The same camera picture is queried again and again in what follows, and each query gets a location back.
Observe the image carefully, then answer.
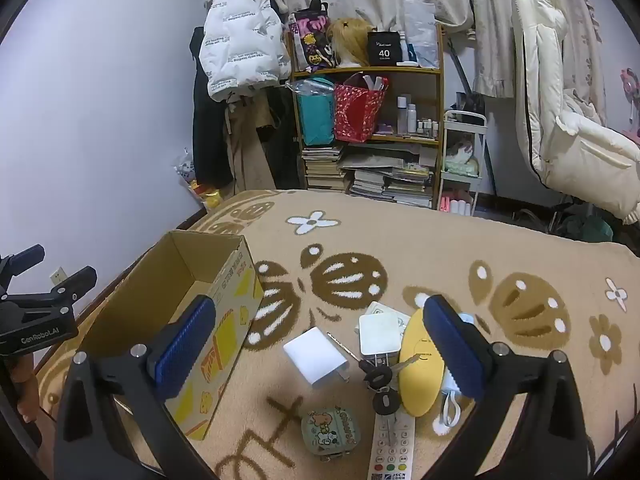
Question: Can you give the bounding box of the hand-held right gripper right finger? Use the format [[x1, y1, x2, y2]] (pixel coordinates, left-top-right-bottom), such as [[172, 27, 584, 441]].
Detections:
[[421, 294, 596, 480]]

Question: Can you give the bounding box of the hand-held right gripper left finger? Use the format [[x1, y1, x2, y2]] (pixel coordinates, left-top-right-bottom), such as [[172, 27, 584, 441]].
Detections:
[[52, 294, 221, 480]]

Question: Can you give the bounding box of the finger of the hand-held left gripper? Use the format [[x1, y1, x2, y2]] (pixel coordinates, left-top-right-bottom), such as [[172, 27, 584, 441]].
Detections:
[[30, 266, 99, 315], [0, 244, 46, 292]]

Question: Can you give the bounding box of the cardboard box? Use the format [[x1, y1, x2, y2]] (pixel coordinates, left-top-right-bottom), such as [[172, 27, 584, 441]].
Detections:
[[80, 230, 266, 442]]

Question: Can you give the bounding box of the white square case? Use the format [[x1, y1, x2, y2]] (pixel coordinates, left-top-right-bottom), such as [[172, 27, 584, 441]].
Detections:
[[356, 301, 412, 341]]

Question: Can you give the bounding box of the white square charger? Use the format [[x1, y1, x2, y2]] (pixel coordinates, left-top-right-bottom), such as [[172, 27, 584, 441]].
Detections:
[[358, 314, 403, 362]]

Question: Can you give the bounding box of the key bunch with black fobs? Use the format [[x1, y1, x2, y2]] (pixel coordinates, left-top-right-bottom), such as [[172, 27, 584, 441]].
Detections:
[[326, 331, 423, 417]]

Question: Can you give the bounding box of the white remote control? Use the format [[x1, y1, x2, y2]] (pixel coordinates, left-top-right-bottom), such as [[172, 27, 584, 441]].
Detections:
[[367, 410, 417, 480]]

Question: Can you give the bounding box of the white block charger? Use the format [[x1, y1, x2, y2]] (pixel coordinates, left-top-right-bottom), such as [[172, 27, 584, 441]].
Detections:
[[283, 327, 351, 388]]

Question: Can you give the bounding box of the cartoon print earbuds case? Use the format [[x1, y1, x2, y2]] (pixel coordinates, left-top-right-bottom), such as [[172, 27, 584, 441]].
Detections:
[[300, 406, 362, 461]]

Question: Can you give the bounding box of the person's left hand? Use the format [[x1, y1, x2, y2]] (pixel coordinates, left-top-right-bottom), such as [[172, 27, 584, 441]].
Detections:
[[10, 354, 42, 427]]

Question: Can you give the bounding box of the beige brown printed blanket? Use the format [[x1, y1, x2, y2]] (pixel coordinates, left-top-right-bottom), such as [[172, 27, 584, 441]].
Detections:
[[35, 189, 640, 480]]

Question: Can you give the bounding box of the yellow red snack packet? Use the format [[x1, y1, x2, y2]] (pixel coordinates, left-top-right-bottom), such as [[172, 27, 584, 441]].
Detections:
[[190, 182, 222, 211]]

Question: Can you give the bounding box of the white plastic bag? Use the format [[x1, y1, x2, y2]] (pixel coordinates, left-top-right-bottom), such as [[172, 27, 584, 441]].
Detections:
[[175, 150, 198, 183]]

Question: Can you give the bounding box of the pile of books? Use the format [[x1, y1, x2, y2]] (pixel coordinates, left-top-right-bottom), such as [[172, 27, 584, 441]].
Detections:
[[301, 144, 437, 209]]

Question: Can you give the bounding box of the green tissue pack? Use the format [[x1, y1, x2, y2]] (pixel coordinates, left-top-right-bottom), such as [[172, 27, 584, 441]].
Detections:
[[444, 156, 480, 177]]

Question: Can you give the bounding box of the dark green bag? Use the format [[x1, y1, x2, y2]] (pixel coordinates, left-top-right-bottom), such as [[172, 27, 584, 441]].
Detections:
[[550, 205, 613, 243]]

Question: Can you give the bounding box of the black coat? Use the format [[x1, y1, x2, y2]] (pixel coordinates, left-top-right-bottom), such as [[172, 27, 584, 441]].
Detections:
[[189, 25, 236, 191]]

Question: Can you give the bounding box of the beige coat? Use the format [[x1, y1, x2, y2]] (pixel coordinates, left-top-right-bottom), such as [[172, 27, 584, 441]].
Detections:
[[222, 95, 281, 191]]

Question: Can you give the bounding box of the white trolley cart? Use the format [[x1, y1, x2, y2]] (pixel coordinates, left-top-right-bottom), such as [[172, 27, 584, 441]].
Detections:
[[440, 109, 488, 217]]

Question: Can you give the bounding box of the cream puffer coat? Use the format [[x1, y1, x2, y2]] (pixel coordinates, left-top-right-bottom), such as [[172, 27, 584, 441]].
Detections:
[[511, 0, 640, 226]]

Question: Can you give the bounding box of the red patterned bag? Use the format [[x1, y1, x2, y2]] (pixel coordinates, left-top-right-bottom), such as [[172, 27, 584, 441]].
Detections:
[[333, 74, 388, 143]]

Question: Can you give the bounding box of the teal bag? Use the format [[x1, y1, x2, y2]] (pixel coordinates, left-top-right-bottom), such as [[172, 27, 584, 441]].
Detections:
[[296, 77, 336, 147]]

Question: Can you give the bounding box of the wooden shelf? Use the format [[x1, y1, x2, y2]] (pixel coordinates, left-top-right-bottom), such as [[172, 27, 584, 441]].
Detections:
[[287, 22, 446, 209]]

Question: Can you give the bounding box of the white puffer jacket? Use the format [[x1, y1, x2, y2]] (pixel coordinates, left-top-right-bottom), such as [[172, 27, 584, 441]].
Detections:
[[199, 0, 286, 103]]

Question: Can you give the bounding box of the black box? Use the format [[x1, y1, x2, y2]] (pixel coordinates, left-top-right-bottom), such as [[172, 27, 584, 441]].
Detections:
[[367, 31, 402, 67]]

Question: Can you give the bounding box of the pink toy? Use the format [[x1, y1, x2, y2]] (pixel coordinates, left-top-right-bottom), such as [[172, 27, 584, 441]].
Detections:
[[620, 67, 640, 141]]

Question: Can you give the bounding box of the blonde wig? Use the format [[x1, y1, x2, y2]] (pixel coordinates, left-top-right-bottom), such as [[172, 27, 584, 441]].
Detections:
[[327, 17, 377, 68]]

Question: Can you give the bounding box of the clear plastic package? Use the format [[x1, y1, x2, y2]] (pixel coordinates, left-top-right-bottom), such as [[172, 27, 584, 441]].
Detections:
[[402, 0, 440, 68]]

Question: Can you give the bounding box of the black purple cartoon bag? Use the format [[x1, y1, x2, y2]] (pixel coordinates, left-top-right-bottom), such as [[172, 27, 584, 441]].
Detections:
[[289, 0, 337, 73]]

